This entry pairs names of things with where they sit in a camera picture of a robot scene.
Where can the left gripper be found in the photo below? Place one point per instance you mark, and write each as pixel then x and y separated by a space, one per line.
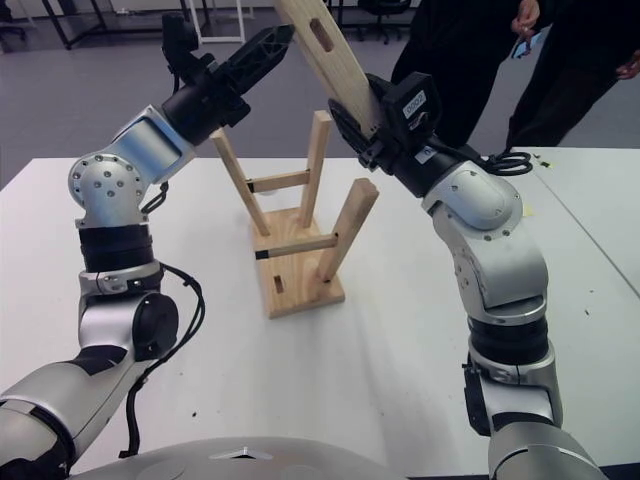
pixel 205 105

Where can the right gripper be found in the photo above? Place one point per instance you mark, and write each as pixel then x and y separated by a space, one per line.
pixel 435 167

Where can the wooden leg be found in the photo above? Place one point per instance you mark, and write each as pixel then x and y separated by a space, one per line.
pixel 330 60
pixel 314 165
pixel 240 180
pixel 350 225

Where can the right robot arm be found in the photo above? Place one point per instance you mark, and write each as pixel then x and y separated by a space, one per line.
pixel 500 240

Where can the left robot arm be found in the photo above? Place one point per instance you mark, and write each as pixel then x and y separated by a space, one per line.
pixel 110 195

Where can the wooden cross bar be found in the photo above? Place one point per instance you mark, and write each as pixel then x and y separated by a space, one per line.
pixel 280 181
pixel 300 246

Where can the black office chair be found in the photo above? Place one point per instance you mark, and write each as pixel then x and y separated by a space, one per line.
pixel 385 17

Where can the person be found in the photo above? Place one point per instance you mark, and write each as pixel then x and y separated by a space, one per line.
pixel 450 50
pixel 565 90

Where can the wooden seat board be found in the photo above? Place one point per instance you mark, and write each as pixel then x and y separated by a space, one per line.
pixel 300 280

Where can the blue phone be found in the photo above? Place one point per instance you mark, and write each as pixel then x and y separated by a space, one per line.
pixel 527 46

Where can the robot body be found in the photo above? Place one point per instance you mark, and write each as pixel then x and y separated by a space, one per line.
pixel 280 460

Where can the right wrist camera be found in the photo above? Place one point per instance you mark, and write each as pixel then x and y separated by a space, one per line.
pixel 412 105

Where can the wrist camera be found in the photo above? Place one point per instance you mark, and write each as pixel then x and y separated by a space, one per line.
pixel 412 105
pixel 179 37

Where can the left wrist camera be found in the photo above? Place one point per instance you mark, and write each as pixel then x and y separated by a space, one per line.
pixel 179 37

